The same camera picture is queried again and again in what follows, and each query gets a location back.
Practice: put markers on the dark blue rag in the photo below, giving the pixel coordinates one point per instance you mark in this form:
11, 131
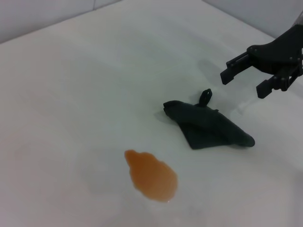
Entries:
206, 123

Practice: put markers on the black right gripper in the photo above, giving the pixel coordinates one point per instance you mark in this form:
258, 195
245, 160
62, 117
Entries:
274, 56

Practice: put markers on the brown water stain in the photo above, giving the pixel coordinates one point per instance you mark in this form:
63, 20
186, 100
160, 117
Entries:
151, 176

